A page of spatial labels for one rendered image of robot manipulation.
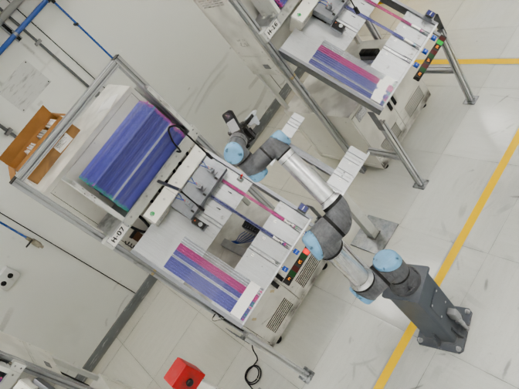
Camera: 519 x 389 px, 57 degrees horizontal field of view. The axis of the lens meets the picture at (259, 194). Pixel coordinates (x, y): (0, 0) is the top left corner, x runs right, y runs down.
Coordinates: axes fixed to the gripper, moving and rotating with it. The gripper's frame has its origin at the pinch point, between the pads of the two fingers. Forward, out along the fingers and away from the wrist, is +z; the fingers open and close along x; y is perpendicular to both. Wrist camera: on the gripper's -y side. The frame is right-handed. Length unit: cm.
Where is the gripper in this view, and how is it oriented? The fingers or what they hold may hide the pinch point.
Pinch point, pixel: (242, 119)
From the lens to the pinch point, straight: 214.8
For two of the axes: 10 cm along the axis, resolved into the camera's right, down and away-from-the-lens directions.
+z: 1.1, -4.9, 8.6
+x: 7.6, -5.2, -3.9
